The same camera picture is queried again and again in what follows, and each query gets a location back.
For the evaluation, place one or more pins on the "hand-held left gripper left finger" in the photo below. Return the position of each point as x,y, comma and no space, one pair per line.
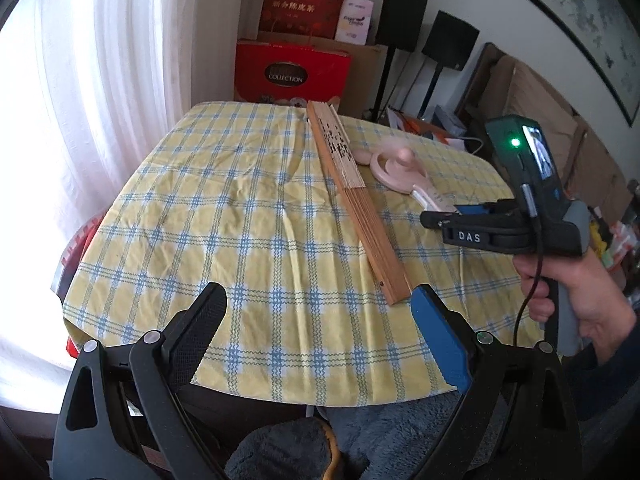
200,330

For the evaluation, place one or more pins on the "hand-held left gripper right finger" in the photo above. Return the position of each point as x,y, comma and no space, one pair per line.
440,340

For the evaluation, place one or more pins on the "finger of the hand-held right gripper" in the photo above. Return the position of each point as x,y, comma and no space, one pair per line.
435,219

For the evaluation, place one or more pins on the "pink handheld electric fan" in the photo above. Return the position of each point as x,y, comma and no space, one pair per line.
395,172

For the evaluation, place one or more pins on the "wooden folding fan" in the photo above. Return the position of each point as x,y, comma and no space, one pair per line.
350,185

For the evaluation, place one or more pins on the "red plastic bag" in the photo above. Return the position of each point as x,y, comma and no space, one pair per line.
80,240

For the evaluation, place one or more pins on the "person's right forearm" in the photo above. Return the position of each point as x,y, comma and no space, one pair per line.
610,385

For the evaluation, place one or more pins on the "person's right hand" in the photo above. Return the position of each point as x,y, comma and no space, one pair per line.
600,305

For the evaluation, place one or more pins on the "brown sofa cushion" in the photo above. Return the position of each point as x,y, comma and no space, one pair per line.
595,170
540,105
617,192

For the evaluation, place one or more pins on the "grey fleece clothing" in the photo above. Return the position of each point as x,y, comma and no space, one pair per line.
380,435

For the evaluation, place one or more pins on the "yellow plaid tablecloth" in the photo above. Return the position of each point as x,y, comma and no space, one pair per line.
225,220

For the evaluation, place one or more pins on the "black speaker stand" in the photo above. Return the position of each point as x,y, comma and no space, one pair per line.
386,85
429,92

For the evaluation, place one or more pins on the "brown sofa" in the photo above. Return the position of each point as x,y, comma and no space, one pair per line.
500,85

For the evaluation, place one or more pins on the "brown cardboard carton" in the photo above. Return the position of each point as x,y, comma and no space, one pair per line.
367,80

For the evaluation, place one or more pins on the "black speaker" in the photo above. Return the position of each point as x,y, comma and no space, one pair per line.
400,20
450,40

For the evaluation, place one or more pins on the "red gift box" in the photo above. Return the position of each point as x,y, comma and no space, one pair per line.
290,67

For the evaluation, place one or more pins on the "pink white tissue box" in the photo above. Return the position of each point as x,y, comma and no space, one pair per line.
355,20

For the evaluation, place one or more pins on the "framed landscape painting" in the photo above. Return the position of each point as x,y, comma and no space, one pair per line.
575,0

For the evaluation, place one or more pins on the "red gift bag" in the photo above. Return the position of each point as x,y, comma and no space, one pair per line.
300,5

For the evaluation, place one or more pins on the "white curtain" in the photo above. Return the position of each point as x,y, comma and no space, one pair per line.
100,85

